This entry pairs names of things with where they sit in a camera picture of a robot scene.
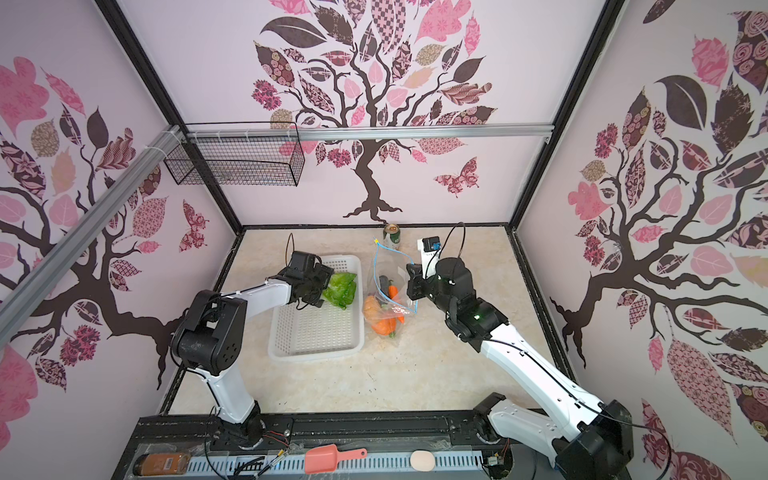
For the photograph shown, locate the aluminium rail back wall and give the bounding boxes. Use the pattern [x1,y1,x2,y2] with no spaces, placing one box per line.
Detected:
[186,123,554,141]

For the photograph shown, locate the black wire wall basket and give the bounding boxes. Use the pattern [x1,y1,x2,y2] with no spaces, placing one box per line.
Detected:
[164,120,305,187]

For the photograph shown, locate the white slotted cable duct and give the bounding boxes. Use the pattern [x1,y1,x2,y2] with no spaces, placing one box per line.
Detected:
[185,451,485,478]

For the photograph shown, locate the aluminium rail left wall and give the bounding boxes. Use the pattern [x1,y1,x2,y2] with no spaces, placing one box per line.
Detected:
[1,125,183,345]

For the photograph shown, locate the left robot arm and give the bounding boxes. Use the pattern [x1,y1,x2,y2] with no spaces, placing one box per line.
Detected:
[171,251,334,432]

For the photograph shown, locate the clear zip top bag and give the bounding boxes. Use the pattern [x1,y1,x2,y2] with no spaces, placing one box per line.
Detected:
[362,240,418,341]

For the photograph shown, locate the orange pumpkin toy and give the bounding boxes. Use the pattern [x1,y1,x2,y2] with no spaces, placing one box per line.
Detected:
[372,318,397,337]

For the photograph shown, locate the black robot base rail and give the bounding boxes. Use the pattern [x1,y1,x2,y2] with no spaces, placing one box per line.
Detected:
[111,406,631,480]

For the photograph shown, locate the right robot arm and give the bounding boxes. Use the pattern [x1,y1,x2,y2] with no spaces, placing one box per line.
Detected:
[406,257,634,479]

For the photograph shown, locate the pink plastic scoop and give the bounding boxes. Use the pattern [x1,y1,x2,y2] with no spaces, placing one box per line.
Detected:
[304,444,368,475]

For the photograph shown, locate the green lettuce toy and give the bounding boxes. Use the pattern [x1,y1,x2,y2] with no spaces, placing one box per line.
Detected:
[322,272,357,310]

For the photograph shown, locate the brown sauce bottle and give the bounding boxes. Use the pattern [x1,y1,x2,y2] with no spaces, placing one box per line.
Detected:
[132,452,191,477]

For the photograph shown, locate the green beverage can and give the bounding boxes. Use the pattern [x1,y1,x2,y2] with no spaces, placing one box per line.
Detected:
[382,223,401,250]

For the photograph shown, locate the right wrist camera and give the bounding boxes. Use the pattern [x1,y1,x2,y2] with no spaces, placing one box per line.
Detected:
[417,236,442,279]

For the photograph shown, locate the dark cucumber toy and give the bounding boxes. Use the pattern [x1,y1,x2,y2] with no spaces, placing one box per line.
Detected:
[378,275,390,296]

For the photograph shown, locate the orange carrot toy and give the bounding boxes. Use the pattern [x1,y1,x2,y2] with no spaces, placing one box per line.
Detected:
[388,280,405,324]

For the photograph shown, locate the beige oval sponge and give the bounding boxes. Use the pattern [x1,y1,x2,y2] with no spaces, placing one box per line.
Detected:
[409,450,436,472]

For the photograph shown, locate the aluminium rail wall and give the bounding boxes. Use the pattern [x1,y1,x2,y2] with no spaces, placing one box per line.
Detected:
[1,125,183,345]
[186,123,554,141]

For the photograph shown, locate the brown wrinkled bread toy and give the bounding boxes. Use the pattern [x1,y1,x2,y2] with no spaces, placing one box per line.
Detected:
[363,295,383,323]

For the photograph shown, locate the white plastic perforated basket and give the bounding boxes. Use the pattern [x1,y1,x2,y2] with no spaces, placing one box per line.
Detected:
[268,255,365,362]

